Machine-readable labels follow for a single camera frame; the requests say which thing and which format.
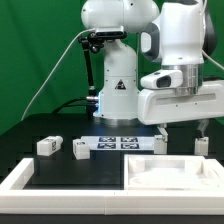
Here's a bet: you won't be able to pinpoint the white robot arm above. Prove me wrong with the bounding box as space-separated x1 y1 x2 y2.
81 0 224 125

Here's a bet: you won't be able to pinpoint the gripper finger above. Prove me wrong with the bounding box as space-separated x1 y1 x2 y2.
157 124 168 141
196 119 209 138

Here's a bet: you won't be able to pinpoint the black mounted camera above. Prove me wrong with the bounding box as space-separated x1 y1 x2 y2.
95 26 127 40

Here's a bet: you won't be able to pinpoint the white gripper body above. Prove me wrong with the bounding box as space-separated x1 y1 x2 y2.
138 80 224 125

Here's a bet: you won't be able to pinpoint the white square table top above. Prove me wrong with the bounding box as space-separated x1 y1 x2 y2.
124 155 224 191

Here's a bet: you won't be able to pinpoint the white U-shaped fence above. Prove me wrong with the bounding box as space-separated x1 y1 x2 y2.
0 158 224 215

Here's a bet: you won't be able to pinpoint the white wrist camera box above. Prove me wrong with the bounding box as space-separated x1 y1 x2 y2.
141 70 183 90

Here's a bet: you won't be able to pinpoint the white fiducial marker sheet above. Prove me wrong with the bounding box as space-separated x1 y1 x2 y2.
81 136 154 150

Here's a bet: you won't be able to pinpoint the black cables at base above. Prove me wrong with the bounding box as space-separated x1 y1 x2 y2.
53 96 90 115

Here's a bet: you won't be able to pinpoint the white camera cable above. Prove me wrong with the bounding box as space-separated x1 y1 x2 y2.
20 28 98 122

